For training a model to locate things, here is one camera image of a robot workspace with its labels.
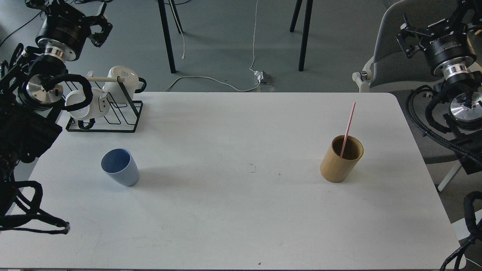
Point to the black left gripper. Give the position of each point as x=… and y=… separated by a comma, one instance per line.
x=64, y=27

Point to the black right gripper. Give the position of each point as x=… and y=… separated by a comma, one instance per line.
x=448, y=47

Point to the blue plastic cup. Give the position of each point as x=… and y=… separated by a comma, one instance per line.
x=119, y=164

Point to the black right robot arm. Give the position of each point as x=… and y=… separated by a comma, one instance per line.
x=450, y=112

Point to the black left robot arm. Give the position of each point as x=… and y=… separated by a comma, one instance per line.
x=35, y=87

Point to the grey office chair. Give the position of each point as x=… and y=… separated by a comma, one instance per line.
x=390, y=65

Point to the white mug front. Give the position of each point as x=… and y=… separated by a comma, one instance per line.
x=98, y=107

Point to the black table leg left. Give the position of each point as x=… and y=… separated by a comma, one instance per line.
x=166, y=30

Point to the black table leg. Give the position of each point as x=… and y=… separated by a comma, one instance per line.
x=166, y=30
x=306, y=28

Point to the black table leg right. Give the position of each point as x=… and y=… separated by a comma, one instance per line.
x=306, y=28

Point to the bamboo cylinder holder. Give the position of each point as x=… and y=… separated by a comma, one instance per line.
x=338, y=163

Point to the white power plug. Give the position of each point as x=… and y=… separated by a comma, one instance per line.
x=262, y=77

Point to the black wire mug rack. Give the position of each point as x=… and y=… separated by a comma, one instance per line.
x=123, y=116

